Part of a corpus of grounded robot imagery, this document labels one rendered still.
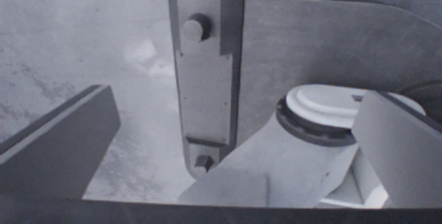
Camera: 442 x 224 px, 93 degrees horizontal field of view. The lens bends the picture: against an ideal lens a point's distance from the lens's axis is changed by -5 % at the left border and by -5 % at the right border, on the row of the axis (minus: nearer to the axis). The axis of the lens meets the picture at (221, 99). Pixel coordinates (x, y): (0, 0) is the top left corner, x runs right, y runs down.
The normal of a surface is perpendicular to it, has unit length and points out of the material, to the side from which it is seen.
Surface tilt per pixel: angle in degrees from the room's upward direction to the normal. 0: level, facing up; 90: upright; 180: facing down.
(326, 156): 90
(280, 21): 0
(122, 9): 0
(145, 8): 0
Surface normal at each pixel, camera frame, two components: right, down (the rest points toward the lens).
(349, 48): -0.23, 0.50
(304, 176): 0.01, -0.86
